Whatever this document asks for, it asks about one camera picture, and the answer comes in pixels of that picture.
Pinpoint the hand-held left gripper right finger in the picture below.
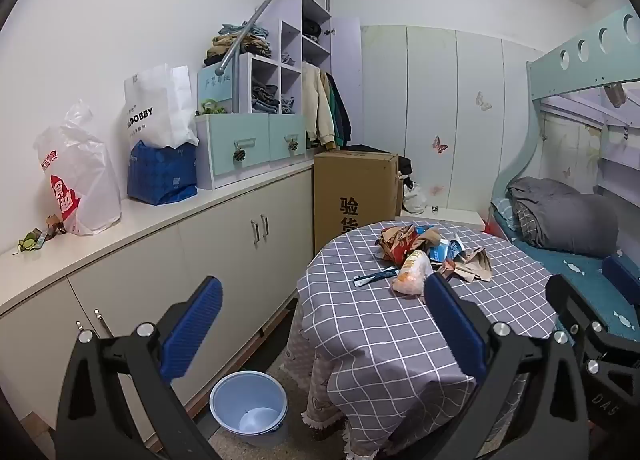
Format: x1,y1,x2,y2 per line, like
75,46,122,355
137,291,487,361
424,272,591,460

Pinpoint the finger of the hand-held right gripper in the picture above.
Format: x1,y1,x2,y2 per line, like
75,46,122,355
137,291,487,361
546,275,640,428
602,255,640,301

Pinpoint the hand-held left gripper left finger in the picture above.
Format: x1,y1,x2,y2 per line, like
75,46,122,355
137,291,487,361
55,276,224,460

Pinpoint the orange snack packet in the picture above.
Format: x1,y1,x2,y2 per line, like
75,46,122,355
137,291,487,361
391,250,435,296

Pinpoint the blue plastic bucket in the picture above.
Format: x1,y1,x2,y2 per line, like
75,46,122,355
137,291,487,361
209,371,288,447

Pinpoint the black blue wrapper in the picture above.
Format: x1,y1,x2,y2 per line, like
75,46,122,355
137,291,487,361
353,266,401,287

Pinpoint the red brown paper bag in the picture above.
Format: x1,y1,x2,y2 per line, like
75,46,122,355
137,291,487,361
376,224,441,261

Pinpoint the teal bed sheet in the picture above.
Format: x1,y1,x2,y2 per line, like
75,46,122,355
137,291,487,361
492,200,640,341

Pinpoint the grey quilt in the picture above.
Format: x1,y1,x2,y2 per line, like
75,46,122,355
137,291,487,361
507,177,621,256

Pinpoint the grey checked tablecloth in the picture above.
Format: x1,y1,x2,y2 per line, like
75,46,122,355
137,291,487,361
296,221,558,458

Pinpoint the red box with white top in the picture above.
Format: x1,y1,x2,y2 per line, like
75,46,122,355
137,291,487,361
400,210,506,241

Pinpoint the small white plastic bag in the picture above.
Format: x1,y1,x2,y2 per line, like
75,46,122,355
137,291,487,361
402,182,428,215

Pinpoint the pink quilted table skirt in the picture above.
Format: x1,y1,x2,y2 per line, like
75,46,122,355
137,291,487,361
280,310,361,456

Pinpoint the blue woven bag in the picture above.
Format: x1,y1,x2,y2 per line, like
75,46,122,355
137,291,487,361
127,140,199,206

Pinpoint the black cloth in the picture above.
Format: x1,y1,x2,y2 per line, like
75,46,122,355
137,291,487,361
345,144,413,177

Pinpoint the tall cardboard box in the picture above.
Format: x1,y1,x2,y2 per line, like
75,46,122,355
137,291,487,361
313,150,401,256

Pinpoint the teal drawer unit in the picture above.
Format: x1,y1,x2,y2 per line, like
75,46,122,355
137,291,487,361
195,112,307,191

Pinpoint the white red plastic bag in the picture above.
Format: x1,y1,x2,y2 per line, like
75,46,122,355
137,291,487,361
34,100,122,237

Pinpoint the teal bunk bed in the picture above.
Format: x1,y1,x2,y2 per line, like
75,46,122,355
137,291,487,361
487,5,640,341

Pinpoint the white paper shopping bag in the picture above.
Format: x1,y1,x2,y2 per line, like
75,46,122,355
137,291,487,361
124,63,199,151

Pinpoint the dark jacket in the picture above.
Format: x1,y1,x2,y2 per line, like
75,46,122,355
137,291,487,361
336,80,352,146

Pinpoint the white wardrobe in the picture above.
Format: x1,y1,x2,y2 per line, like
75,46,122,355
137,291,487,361
360,25,546,216

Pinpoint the folded jeans stack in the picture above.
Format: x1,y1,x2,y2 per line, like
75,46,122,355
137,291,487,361
250,80,296,115

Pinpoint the grey metal handrail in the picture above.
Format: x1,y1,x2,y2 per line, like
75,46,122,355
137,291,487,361
220,0,333,113

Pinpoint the teal sign board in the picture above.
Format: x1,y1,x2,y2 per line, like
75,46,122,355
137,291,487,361
197,62,241,113

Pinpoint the green jacket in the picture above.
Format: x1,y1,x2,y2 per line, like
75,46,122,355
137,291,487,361
327,72,346,146

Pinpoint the cream jacket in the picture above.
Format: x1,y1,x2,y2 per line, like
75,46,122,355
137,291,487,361
300,65,337,148

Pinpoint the pile of folded clothes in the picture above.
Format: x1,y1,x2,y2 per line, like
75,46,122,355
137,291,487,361
202,22,273,66

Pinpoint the purple cabinet door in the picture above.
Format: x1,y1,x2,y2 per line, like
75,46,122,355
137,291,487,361
330,17,363,146

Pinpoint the purple cubby shelf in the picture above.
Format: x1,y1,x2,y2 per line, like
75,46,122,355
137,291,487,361
235,0,333,116

